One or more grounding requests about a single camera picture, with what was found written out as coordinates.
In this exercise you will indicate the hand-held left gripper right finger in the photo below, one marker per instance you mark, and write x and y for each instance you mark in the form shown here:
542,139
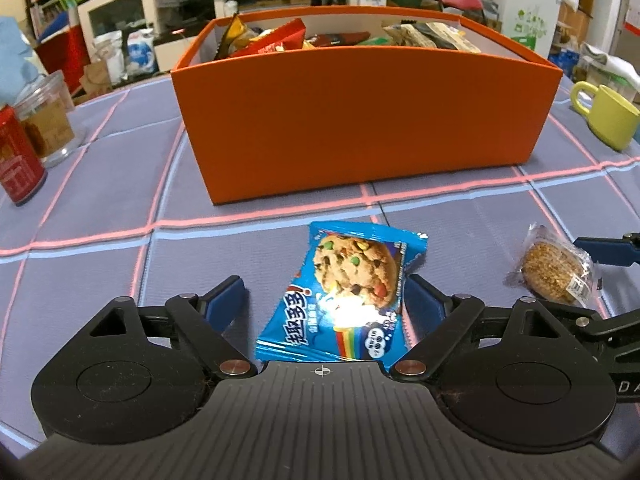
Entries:
425,307

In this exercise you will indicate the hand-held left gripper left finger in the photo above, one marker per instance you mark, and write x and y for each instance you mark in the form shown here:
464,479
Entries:
225,302

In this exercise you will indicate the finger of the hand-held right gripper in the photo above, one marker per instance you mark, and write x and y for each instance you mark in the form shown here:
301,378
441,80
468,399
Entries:
607,251
612,332

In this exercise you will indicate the clear sesame cake packet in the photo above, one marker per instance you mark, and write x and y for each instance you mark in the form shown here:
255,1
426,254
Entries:
550,267

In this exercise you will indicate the blue cookie packet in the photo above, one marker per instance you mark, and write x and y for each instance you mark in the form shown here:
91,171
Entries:
350,270

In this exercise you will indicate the orange cardboard box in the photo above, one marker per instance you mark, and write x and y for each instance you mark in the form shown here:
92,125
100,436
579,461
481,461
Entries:
360,120

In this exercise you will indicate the yellow snack packet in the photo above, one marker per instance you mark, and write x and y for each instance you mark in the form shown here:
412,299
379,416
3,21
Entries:
235,35

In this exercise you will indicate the black and beige snack packet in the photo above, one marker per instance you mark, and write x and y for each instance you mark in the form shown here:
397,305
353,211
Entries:
405,35

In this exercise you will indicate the dark red snack packet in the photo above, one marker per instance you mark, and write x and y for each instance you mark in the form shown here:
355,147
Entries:
337,39

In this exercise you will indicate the green mug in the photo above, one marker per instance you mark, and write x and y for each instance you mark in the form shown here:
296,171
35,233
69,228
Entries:
615,117

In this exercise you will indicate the red drink can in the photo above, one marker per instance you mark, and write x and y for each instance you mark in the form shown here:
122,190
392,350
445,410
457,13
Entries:
17,160

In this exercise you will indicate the clear plastic jar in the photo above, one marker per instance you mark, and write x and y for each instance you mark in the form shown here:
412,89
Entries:
47,120

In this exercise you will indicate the white and blue pouch bag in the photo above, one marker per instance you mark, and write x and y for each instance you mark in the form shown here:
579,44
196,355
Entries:
141,52

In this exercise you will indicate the red gift bag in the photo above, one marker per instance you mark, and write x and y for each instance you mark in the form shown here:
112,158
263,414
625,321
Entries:
60,55

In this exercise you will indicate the white glass door cabinet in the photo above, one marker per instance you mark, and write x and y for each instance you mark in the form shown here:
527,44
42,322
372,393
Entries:
117,10

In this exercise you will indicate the blue shark bag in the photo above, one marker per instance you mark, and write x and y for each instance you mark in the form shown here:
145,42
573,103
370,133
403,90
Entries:
17,60

